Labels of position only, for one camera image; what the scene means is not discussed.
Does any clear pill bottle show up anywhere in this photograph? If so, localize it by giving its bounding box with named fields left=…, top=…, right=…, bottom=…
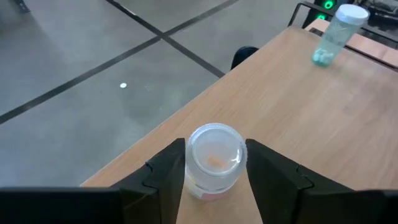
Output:
left=183, top=123, right=249, bottom=200

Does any wooden shelf with black legs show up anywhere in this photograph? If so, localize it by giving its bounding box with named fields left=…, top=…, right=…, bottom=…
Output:
left=80, top=1, right=398, bottom=224

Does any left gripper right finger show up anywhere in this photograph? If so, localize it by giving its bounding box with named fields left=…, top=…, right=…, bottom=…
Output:
left=245, top=138, right=354, bottom=224

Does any black rounded object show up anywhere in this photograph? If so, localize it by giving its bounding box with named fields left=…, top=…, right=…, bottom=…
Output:
left=231, top=45, right=260, bottom=71

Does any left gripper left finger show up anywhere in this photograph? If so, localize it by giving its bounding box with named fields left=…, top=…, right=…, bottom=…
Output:
left=110, top=138, right=187, bottom=224

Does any green pill bottle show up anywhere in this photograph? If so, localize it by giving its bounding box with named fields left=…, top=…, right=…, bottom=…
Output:
left=311, top=3, right=371, bottom=68

